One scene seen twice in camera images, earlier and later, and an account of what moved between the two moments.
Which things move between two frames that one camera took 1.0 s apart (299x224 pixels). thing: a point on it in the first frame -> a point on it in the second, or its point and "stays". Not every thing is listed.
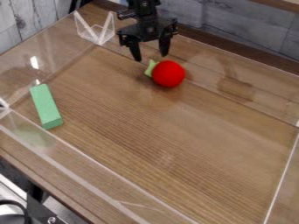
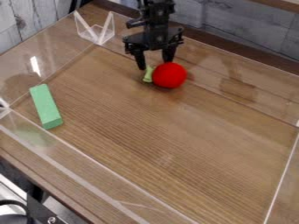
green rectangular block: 45,106 stays
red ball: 167,73 stays
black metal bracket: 40,214 stays
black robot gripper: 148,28 -> 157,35
